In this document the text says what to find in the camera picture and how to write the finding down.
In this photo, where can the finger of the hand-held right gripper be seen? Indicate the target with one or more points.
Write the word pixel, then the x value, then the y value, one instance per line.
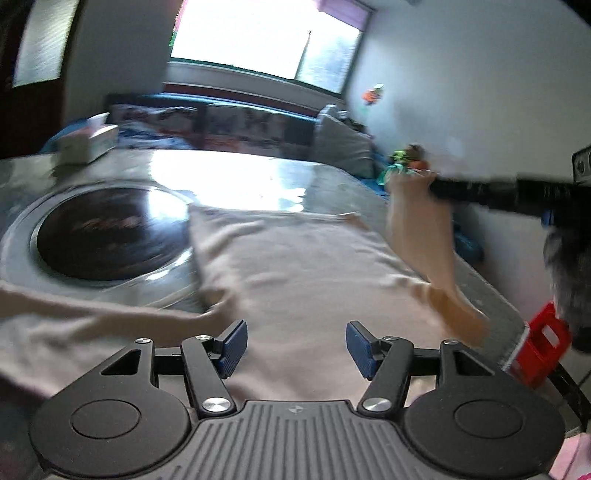
pixel 475 191

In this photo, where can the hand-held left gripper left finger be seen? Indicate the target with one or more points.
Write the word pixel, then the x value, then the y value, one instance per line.
pixel 233 344

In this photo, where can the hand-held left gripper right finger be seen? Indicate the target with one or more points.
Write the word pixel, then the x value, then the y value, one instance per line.
pixel 360 346

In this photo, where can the beige fleece garment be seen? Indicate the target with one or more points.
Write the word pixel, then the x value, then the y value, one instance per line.
pixel 300 267

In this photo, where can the blue clothes pile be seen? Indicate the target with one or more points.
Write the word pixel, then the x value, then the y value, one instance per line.
pixel 466 242

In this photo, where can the plush toys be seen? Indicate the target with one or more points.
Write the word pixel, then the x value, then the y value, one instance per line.
pixel 411 157

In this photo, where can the green plastic bowl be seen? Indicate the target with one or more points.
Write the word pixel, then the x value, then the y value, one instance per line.
pixel 392 174

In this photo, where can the grey pillow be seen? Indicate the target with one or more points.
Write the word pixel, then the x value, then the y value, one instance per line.
pixel 344 145

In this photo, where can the colourful toy pinwheel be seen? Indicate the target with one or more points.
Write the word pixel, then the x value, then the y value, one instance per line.
pixel 373 94

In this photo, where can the red plastic stool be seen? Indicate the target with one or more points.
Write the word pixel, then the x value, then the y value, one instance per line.
pixel 540 346

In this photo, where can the round black hotplate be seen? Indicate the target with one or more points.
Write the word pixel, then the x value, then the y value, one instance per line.
pixel 111 235

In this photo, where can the blue sofa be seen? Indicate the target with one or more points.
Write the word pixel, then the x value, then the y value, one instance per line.
pixel 286 117

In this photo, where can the butterfly print cushion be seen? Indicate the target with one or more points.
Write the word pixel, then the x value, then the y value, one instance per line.
pixel 152 117
pixel 258 124

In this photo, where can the purple roller blind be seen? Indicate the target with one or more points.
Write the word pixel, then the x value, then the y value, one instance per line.
pixel 346 11

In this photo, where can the pink cloth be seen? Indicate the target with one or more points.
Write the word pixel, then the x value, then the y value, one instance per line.
pixel 575 459

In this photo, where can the white tissue box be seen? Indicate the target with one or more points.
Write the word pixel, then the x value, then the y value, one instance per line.
pixel 87 141

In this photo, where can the window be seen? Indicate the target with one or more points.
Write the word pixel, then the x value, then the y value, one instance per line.
pixel 258 37

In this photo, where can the dark wooden door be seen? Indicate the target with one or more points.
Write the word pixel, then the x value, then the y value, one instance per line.
pixel 32 69

